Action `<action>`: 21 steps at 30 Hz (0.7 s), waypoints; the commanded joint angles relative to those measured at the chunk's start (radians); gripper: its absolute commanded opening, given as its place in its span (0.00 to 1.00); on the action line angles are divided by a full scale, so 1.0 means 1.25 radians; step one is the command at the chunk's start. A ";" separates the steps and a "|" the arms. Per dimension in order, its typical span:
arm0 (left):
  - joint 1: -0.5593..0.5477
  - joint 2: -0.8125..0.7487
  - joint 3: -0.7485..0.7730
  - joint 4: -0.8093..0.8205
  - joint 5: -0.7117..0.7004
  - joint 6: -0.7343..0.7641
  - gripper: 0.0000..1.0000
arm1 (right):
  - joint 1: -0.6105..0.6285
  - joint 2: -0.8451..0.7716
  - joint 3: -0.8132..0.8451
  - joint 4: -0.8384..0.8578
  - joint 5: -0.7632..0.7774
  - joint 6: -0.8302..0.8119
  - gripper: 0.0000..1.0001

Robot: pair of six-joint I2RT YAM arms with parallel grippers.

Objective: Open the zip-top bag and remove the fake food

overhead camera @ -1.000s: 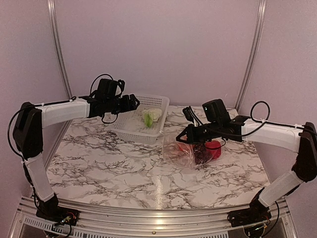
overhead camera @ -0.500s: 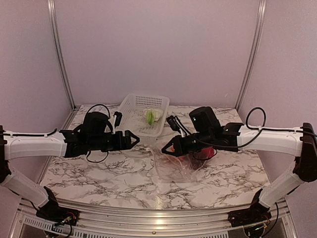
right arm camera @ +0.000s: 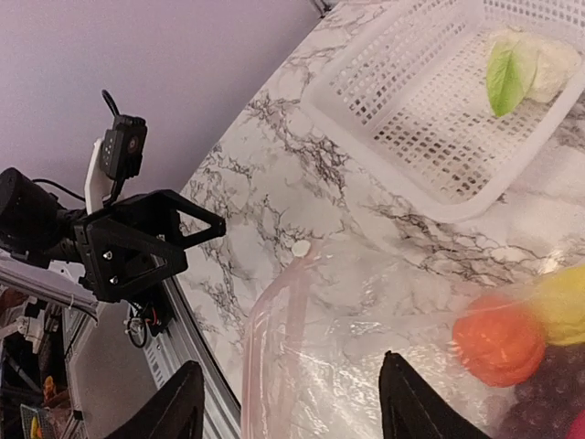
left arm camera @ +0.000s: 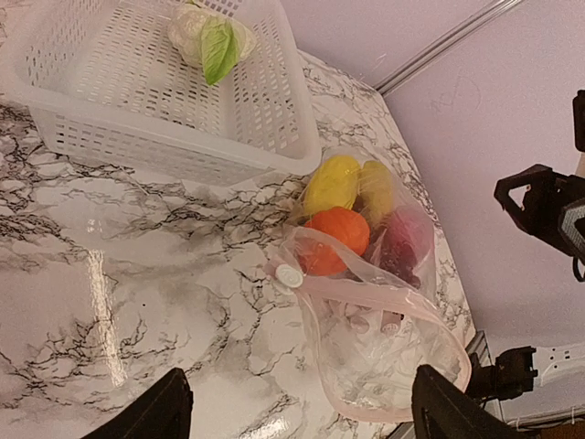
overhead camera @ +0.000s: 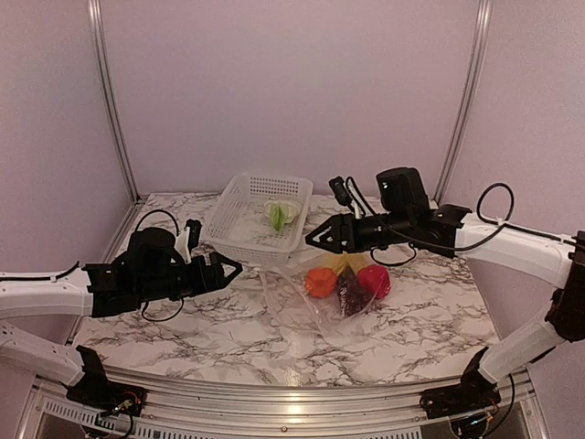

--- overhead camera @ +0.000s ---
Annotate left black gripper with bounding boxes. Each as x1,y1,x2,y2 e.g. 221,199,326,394
136,252,243,305

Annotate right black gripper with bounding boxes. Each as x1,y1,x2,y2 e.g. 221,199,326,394
305,209,413,253

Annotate fake yellow fruit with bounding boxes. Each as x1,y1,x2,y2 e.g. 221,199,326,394
324,253,370,275

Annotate fake orange tomato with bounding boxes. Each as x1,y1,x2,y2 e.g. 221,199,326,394
305,267,337,298

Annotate fake white cauliflower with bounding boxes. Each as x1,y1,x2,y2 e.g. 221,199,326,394
263,199,302,231

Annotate clear zip top bag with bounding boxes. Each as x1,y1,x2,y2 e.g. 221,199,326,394
259,253,379,335

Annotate fake purple grapes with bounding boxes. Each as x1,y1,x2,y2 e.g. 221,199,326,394
335,266,373,317

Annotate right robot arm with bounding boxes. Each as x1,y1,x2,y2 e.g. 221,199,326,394
305,167,584,410

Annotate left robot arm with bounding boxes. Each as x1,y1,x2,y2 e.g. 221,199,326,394
1,221,242,407

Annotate fake red pepper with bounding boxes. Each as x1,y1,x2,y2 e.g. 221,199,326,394
357,264,391,300

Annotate white plastic basket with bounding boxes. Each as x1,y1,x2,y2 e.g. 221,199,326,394
202,173,314,266

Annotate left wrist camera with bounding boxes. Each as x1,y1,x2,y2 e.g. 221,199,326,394
175,219,202,264

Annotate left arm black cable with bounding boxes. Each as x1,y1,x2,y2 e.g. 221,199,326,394
134,209,184,324

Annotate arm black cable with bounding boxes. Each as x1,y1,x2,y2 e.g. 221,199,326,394
345,176,585,269
134,209,184,324

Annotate left aluminium frame post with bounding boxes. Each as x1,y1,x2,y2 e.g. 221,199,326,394
66,0,143,344

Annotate aluminium frame post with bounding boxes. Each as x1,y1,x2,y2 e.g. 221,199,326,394
433,0,493,204
66,0,143,344

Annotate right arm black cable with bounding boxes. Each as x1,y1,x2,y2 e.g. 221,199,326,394
345,176,585,269

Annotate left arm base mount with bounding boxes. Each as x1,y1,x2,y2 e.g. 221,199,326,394
66,346,146,417

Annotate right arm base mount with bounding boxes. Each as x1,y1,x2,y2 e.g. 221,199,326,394
420,348,501,419

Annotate aluminium front rail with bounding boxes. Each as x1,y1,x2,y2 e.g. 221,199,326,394
27,365,549,439

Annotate right aluminium frame post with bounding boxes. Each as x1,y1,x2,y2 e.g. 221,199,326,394
433,0,493,204

